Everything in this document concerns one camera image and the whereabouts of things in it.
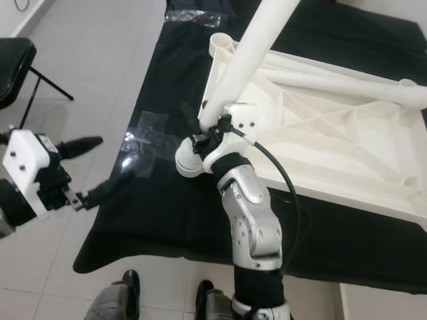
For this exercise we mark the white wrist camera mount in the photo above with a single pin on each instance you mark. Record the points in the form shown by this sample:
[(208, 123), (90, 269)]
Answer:
[(23, 160), (243, 114)]

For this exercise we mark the white plastic children table top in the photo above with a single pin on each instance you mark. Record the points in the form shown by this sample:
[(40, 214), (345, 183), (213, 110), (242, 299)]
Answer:
[(340, 146)]

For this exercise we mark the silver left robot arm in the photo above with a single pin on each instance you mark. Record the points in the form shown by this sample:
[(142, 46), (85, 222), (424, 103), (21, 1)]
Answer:
[(10, 206)]

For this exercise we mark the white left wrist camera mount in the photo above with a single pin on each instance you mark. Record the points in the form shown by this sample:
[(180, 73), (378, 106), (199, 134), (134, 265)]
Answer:
[(23, 160)]

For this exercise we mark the black folding chair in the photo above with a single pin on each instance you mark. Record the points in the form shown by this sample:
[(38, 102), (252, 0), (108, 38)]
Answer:
[(13, 73)]

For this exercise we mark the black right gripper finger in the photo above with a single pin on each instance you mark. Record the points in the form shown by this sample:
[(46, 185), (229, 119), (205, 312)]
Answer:
[(188, 116)]

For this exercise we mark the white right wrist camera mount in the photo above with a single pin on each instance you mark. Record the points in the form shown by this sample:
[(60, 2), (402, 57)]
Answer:
[(243, 114)]

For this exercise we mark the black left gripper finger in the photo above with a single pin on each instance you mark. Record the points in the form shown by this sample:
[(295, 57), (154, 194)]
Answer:
[(112, 190), (81, 146)]

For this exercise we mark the robot right leg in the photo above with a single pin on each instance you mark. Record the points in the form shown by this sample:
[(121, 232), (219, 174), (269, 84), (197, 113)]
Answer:
[(220, 306)]

